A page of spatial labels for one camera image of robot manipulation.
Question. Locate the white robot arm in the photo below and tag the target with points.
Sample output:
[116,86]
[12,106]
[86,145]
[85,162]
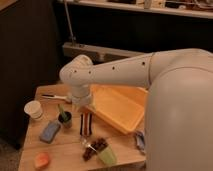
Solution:
[179,108]

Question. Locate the metal fork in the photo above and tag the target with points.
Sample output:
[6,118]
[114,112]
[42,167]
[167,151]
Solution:
[87,144]

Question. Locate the grey-blue sponge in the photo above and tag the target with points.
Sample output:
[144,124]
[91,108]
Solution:
[49,132]

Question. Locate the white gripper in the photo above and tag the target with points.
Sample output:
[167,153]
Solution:
[81,95]

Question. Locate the dark cup with green item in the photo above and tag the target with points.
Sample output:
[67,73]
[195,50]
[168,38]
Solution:
[65,117]

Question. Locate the brown grape bunch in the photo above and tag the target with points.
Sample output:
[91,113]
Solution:
[99,144]

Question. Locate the white paper cup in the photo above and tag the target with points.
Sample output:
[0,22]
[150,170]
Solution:
[34,109]

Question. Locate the cluttered shelf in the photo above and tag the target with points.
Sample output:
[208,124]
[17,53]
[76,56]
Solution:
[150,6]

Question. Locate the yellow plastic bin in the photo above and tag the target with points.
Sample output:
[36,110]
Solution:
[122,107]

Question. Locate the metal stand pole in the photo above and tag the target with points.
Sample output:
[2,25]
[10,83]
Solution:
[72,37]

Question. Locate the green plastic cup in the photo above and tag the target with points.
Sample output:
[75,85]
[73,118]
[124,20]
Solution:
[107,156]

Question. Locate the orange round object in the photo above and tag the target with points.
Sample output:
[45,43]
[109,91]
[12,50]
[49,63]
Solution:
[41,160]

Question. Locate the grey-blue towel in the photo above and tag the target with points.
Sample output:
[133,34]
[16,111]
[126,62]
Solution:
[140,141]

